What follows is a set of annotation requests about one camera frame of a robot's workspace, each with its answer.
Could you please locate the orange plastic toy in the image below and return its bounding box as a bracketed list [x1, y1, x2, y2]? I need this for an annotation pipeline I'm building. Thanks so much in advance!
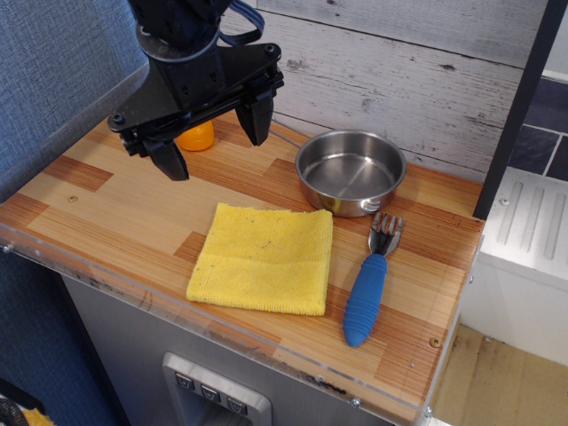
[176, 121, 215, 152]

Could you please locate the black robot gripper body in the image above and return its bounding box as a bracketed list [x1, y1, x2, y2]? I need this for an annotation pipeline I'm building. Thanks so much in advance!
[108, 34, 283, 156]

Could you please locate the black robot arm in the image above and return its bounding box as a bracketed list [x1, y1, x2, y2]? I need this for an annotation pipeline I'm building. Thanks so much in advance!
[108, 1, 284, 181]

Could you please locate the grey toy fridge cabinet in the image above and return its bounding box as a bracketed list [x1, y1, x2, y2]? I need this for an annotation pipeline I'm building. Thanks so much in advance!
[64, 277, 428, 425]

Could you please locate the blue handled metal fork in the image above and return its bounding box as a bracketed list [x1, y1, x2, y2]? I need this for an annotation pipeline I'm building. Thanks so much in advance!
[343, 212, 404, 347]

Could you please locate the clear acrylic table edge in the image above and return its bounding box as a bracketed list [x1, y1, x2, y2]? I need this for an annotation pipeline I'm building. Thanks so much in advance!
[1, 213, 484, 425]

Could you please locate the yellow folded cloth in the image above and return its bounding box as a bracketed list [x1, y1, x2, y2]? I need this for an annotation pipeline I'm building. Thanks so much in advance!
[186, 203, 334, 316]

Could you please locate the black vertical post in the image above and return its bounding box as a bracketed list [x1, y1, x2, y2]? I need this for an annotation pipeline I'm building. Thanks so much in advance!
[473, 0, 567, 220]

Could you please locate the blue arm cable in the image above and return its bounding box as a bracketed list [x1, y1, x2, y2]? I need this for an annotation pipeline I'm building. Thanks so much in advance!
[217, 0, 266, 47]

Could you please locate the yellow black object floor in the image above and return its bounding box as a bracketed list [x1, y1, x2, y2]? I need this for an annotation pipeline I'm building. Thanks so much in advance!
[1, 398, 55, 426]

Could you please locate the stainless steel pan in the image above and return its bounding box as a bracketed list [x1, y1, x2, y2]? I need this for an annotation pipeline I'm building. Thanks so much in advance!
[295, 130, 407, 217]

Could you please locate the silver dispenser button panel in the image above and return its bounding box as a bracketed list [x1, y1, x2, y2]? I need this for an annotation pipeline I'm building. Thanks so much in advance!
[162, 352, 272, 425]

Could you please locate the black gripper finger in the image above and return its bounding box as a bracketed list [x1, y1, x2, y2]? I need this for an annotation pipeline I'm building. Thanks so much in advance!
[143, 139, 189, 181]
[235, 91, 273, 146]

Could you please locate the white toy sink unit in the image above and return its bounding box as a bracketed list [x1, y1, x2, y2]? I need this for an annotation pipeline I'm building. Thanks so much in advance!
[460, 168, 567, 365]

